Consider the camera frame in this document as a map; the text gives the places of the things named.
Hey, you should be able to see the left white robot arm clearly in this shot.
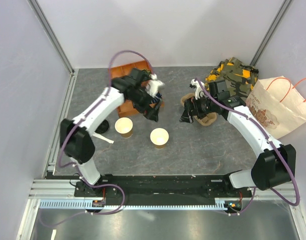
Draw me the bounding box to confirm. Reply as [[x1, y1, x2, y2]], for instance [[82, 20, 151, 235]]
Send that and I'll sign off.
[[57, 74, 165, 197]]

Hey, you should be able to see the camouflage folded garment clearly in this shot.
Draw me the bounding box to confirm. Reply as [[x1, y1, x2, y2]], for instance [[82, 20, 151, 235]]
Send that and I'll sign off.
[[205, 57, 259, 102]]

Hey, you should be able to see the orange compartment tray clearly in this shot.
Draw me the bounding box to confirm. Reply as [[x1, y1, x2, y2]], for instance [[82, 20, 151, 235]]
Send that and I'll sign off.
[[109, 60, 165, 118]]

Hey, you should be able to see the aluminium frame post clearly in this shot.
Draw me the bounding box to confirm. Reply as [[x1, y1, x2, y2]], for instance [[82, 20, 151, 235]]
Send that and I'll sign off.
[[27, 0, 75, 75], [250, 0, 293, 66]]

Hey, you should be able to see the slotted cable duct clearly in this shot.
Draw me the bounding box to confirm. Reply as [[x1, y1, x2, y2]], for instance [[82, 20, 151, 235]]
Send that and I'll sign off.
[[39, 199, 228, 211]]

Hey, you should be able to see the blue striped rolled sock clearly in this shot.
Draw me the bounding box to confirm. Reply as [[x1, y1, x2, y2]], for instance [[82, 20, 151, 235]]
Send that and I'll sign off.
[[151, 92, 162, 104]]

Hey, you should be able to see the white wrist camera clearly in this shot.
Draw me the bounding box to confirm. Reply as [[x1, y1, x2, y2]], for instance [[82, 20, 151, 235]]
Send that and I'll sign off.
[[145, 73, 165, 97], [189, 79, 205, 100]]

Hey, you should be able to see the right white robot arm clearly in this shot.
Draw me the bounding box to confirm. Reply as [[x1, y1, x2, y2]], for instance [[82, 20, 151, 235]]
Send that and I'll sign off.
[[180, 79, 296, 197]]

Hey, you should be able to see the left aluminium frame post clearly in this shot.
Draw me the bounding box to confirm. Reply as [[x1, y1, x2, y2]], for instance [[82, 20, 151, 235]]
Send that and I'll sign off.
[[27, 0, 75, 75]]

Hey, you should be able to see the right aluminium frame post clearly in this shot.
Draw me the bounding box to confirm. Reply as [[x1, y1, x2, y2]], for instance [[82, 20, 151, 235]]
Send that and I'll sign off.
[[250, 0, 293, 66]]

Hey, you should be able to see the white wrapped straw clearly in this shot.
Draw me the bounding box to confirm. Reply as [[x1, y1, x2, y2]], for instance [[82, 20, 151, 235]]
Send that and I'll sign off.
[[92, 132, 114, 144]]

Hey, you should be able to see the brown paper cup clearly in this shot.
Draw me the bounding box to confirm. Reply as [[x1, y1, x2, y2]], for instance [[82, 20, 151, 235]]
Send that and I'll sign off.
[[114, 117, 133, 138], [150, 128, 169, 149]]

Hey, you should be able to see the green rolled sock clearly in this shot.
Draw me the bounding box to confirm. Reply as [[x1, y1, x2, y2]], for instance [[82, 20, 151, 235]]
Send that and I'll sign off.
[[141, 69, 152, 82]]

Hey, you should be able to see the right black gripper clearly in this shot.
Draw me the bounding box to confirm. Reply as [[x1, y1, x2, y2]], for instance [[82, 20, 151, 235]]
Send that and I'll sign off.
[[179, 92, 218, 124]]

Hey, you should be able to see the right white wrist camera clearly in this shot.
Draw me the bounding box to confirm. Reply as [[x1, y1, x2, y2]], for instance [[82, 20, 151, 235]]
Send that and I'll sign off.
[[189, 79, 205, 100]]

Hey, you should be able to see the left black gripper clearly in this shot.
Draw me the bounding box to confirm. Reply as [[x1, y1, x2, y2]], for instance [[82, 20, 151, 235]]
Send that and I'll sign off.
[[127, 86, 162, 122]]

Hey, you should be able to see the cardboard cup carrier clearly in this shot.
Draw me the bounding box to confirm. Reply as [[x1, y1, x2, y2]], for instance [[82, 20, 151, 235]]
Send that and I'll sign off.
[[180, 93, 218, 128]]

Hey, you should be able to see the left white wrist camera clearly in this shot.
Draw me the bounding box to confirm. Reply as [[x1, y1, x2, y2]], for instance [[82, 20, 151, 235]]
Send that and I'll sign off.
[[145, 73, 165, 97]]

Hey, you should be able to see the white paper takeout bag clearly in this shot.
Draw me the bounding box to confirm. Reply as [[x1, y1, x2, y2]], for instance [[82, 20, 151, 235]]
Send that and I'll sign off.
[[246, 76, 306, 139]]

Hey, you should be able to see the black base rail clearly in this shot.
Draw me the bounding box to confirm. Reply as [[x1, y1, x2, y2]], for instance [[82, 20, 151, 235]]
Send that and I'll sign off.
[[74, 174, 252, 205]]

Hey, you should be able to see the black plastic cup lid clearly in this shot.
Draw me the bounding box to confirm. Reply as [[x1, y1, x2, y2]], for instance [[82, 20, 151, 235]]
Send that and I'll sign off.
[[95, 119, 110, 135]]

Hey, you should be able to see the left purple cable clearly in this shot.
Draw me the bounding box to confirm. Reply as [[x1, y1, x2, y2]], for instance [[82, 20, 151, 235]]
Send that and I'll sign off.
[[39, 50, 156, 227]]

